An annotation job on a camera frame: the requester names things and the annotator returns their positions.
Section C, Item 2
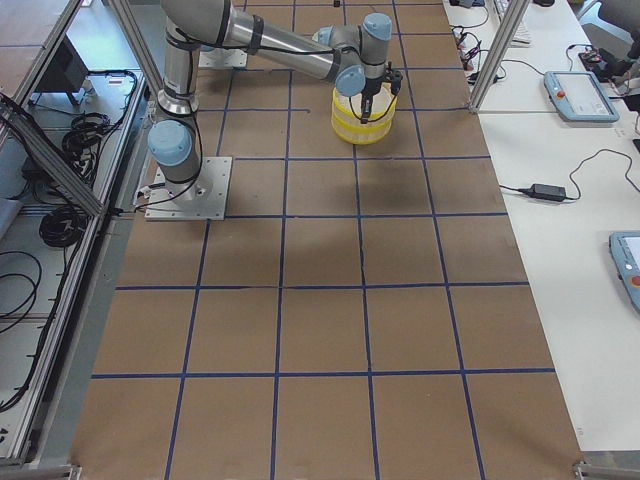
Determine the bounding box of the aluminium frame post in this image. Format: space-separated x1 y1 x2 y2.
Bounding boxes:
469 0 529 113

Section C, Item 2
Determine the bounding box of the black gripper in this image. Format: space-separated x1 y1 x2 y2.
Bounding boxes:
360 77 383 124

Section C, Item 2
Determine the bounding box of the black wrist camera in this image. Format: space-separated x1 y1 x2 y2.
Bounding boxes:
383 61 403 96

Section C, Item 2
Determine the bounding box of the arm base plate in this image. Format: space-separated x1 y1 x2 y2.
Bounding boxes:
199 48 248 70
144 157 232 221

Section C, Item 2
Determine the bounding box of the black power adapter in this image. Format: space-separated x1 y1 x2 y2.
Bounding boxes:
517 183 568 202

